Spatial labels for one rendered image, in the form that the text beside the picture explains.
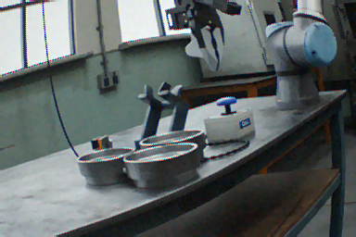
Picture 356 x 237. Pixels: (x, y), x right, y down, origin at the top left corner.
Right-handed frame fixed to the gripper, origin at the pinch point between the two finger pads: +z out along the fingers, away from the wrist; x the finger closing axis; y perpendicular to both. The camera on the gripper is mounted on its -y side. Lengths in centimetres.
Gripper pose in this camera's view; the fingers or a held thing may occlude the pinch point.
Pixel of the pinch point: (217, 64)
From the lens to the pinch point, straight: 92.0
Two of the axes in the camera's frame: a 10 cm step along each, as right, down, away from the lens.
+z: 1.9, 9.7, 1.1
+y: -7.3, 0.6, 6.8
